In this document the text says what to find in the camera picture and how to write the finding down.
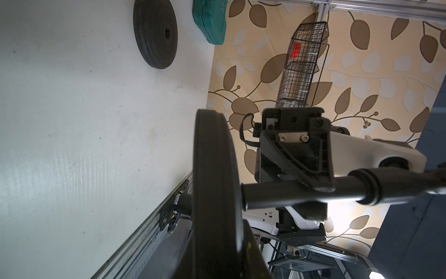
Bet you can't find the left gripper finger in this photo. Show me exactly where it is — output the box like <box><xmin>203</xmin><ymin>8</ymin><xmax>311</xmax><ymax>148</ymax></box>
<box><xmin>242</xmin><ymin>220</ymin><xmax>273</xmax><ymax>279</ymax></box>

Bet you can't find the aluminium frame rail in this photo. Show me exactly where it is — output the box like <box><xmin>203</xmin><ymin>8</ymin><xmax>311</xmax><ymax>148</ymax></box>
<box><xmin>93</xmin><ymin>173</ymin><xmax>193</xmax><ymax>279</ymax></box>

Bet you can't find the black round base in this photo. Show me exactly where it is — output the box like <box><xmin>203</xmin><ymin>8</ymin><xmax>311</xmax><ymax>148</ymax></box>
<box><xmin>133</xmin><ymin>0</ymin><xmax>178</xmax><ymax>69</ymax></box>
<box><xmin>172</xmin><ymin>109</ymin><xmax>243</xmax><ymax>279</ymax></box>

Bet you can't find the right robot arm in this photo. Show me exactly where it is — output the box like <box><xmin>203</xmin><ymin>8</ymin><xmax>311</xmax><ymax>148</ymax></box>
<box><xmin>242</xmin><ymin>108</ymin><xmax>426</xmax><ymax>242</ymax></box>

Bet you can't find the green tool case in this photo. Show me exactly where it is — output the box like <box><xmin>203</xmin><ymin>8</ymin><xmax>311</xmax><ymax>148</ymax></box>
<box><xmin>192</xmin><ymin>0</ymin><xmax>228</xmax><ymax>46</ymax></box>

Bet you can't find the red item in basket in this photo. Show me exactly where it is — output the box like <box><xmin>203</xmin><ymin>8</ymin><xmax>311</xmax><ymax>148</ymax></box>
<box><xmin>290</xmin><ymin>43</ymin><xmax>302</xmax><ymax>59</ymax></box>

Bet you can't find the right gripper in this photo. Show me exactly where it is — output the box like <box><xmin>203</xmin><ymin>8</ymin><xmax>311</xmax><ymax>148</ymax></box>
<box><xmin>257</xmin><ymin>107</ymin><xmax>335</xmax><ymax>221</ymax></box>

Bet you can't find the right wire basket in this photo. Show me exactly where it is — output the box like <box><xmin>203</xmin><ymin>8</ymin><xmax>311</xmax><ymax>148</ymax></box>
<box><xmin>275</xmin><ymin>21</ymin><xmax>329</xmax><ymax>108</ymax></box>

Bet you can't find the black mic stand rod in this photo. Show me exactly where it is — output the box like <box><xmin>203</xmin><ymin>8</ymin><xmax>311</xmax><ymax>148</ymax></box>
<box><xmin>241</xmin><ymin>167</ymin><xmax>446</xmax><ymax>210</ymax></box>

